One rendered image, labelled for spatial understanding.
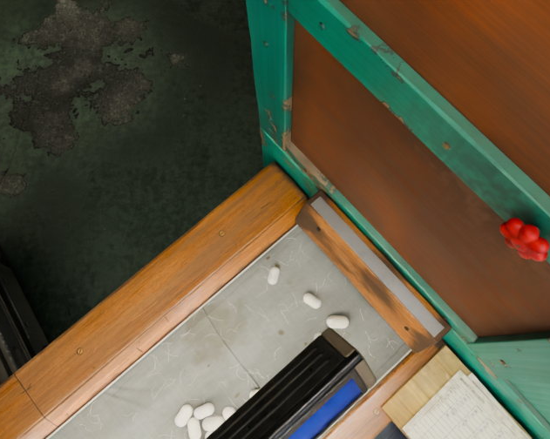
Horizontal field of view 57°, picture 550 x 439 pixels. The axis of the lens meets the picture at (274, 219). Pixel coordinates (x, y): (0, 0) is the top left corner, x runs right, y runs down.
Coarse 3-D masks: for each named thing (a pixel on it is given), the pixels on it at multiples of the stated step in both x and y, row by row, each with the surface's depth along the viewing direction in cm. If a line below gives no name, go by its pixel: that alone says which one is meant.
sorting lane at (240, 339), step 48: (288, 240) 93; (240, 288) 91; (288, 288) 90; (336, 288) 90; (192, 336) 89; (240, 336) 88; (288, 336) 88; (384, 336) 88; (144, 384) 87; (192, 384) 86; (240, 384) 86; (96, 432) 85; (144, 432) 85
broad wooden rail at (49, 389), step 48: (240, 192) 93; (288, 192) 92; (192, 240) 90; (240, 240) 90; (144, 288) 88; (192, 288) 88; (96, 336) 86; (144, 336) 87; (0, 384) 85; (48, 384) 85; (96, 384) 86; (0, 432) 83; (48, 432) 84
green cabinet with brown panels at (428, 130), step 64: (256, 0) 54; (320, 0) 44; (384, 0) 39; (448, 0) 34; (512, 0) 30; (256, 64) 68; (320, 64) 56; (384, 64) 43; (448, 64) 38; (512, 64) 33; (320, 128) 69; (384, 128) 54; (448, 128) 42; (512, 128) 37; (384, 192) 66; (448, 192) 52; (512, 192) 41; (448, 256) 63; (512, 256) 50; (448, 320) 77; (512, 320) 61
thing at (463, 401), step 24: (456, 384) 82; (480, 384) 82; (432, 408) 81; (456, 408) 81; (480, 408) 81; (408, 432) 80; (432, 432) 80; (456, 432) 80; (480, 432) 80; (504, 432) 80
